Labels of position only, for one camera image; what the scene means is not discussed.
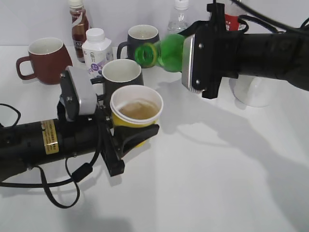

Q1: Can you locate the cola bottle red label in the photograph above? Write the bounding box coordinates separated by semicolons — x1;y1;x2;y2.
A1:
224;0;246;31

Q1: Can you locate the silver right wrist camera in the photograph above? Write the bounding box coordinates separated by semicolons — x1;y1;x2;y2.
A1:
182;34;207;93

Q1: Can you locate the green plastic soda bottle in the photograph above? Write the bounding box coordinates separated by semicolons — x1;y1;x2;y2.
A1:
134;34;185;73

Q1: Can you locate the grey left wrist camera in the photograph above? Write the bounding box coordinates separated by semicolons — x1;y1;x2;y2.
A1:
57;66;97;122

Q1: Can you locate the black mug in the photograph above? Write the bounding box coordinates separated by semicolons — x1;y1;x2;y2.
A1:
91;59;144;102
116;25;160;60

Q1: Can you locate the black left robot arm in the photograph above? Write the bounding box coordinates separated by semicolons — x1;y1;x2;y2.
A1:
0;103;159;181

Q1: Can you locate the white yogurt drink bottle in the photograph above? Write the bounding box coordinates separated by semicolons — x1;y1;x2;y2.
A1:
82;28;113;78

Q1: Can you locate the clear water bottle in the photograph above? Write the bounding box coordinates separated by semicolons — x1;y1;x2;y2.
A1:
167;0;189;34

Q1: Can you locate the brown coffee drink bottle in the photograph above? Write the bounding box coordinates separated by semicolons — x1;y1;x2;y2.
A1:
69;0;90;63

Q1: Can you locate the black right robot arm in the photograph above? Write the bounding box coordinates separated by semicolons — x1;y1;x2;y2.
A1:
181;1;309;99

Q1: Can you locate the white ceramic mug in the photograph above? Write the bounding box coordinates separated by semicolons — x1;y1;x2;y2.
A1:
233;75;279;108

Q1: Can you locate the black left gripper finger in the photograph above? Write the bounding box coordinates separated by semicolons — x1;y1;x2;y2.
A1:
113;124;160;159
100;101;113;128

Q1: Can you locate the yellow paper cup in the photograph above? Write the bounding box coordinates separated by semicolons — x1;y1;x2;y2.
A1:
110;85;164;148

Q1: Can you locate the black mug front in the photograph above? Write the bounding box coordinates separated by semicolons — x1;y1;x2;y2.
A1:
91;59;144;102

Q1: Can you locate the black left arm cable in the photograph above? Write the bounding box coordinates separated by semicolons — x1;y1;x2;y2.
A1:
0;103;102;209

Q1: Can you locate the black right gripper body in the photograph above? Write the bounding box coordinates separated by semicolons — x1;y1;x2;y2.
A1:
179;2;249;99

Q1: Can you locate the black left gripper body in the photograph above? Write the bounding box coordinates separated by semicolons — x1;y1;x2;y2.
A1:
96;102;125;176

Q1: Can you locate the black mug back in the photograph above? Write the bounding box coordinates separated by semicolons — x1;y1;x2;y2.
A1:
116;25;160;60

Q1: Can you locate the brown ceramic mug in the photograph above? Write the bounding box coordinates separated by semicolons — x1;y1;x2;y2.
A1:
15;37;72;85

